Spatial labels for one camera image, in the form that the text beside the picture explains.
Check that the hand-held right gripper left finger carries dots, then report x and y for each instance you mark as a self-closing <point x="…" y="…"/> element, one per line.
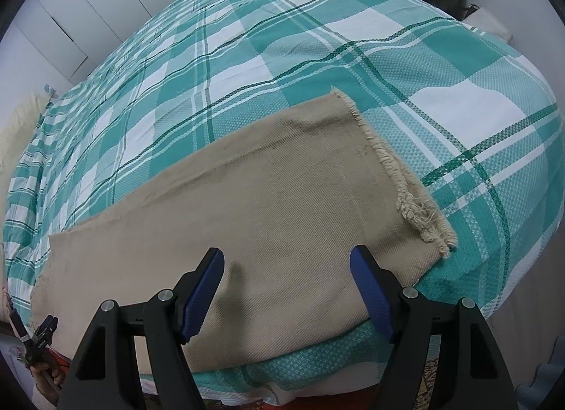
<point x="201" y="299"/>

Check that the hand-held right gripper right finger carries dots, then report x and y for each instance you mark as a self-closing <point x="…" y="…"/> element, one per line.
<point x="373" y="291"/>

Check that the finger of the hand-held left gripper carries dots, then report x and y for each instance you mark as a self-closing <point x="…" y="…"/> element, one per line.
<point x="17" y="321"/>
<point x="46" y="330"/>

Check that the beige pants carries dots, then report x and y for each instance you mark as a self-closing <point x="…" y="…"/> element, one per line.
<point x="265" y="215"/>

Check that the person's left hand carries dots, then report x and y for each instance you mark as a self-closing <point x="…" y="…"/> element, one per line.
<point x="46" y="381"/>

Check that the orange rug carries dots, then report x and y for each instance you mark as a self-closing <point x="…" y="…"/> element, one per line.
<point x="287" y="404"/>

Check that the cream padded headboard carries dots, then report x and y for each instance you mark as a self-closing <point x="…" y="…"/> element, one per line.
<point x="17" y="132"/>

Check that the grey blue object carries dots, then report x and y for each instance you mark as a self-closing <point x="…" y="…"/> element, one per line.
<point x="536" y="388"/>

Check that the green checked blanket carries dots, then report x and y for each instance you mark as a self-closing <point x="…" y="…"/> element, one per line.
<point x="353" y="61"/>

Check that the small blue object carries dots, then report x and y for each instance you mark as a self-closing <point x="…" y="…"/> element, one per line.
<point x="50" y="93"/>

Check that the white bag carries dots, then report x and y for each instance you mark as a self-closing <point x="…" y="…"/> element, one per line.
<point x="487" y="23"/>

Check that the white wardrobe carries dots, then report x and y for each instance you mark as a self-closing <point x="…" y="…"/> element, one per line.
<point x="88" y="4"/>

